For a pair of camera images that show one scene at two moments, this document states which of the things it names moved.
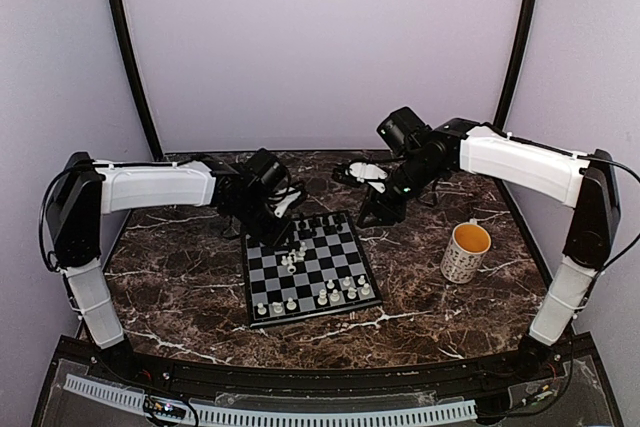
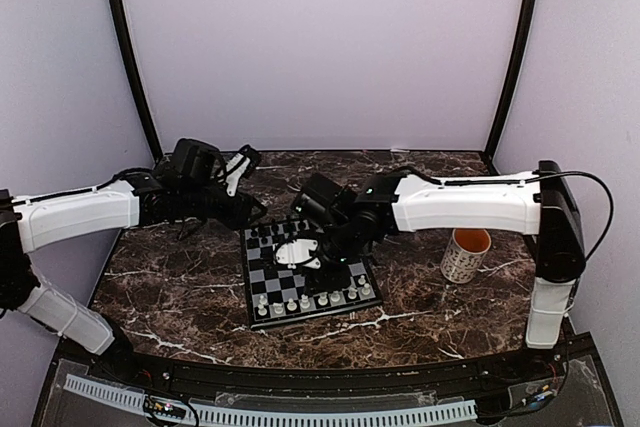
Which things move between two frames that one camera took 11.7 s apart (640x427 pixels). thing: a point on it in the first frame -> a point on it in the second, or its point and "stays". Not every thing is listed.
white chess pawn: x=291 y=305 stays
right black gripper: x=390 y=213 -> x=327 y=281
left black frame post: x=117 y=0 stays
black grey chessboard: x=320 y=269 stays
